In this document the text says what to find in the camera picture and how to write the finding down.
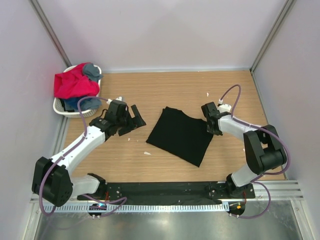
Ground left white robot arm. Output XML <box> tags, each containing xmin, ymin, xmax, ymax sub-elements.
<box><xmin>31</xmin><ymin>99</ymin><xmax>146</xmax><ymax>207</ymax></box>

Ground purple cable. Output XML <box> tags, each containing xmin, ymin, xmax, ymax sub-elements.
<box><xmin>38</xmin><ymin>96</ymin><xmax>128</xmax><ymax>217</ymax></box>
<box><xmin>217</xmin><ymin>84</ymin><xmax>292</xmax><ymax>220</ymax></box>

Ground black t shirt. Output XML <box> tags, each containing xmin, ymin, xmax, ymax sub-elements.
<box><xmin>146</xmin><ymin>106</ymin><xmax>213</xmax><ymax>167</ymax></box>

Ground dark blue t shirt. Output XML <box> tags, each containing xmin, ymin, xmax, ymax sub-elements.
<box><xmin>63</xmin><ymin>96</ymin><xmax>103</xmax><ymax>112</ymax></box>

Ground red t shirt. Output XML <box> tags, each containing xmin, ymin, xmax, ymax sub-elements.
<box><xmin>53</xmin><ymin>62</ymin><xmax>100</xmax><ymax>99</ymax></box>

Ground grey blue t shirt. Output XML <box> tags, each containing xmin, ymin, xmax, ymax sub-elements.
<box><xmin>82</xmin><ymin>63</ymin><xmax>103</xmax><ymax>83</ymax></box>

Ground white slotted cable duct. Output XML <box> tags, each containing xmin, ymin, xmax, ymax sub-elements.
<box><xmin>54</xmin><ymin>202</ymin><xmax>229</xmax><ymax>213</ymax></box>

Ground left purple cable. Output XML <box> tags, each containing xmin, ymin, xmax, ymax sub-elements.
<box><xmin>38</xmin><ymin>96</ymin><xmax>128</xmax><ymax>217</ymax></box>

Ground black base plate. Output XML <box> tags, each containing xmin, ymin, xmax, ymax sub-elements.
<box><xmin>76</xmin><ymin>181</ymin><xmax>256</xmax><ymax>207</ymax></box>

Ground white laundry basket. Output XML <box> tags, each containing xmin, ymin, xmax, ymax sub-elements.
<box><xmin>52</xmin><ymin>64</ymin><xmax>102</xmax><ymax>118</ymax></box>

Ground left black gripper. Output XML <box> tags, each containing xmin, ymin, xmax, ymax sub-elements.
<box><xmin>116</xmin><ymin>104</ymin><xmax>145</xmax><ymax>136</ymax></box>

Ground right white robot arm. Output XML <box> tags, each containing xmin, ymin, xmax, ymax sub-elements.
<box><xmin>201</xmin><ymin>102</ymin><xmax>289</xmax><ymax>198</ymax></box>

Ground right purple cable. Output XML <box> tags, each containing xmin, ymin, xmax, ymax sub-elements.
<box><xmin>217</xmin><ymin>84</ymin><xmax>292</xmax><ymax>220</ymax></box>

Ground aluminium frame rail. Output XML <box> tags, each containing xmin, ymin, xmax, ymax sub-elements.
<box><xmin>29</xmin><ymin>179</ymin><xmax>305</xmax><ymax>205</ymax></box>

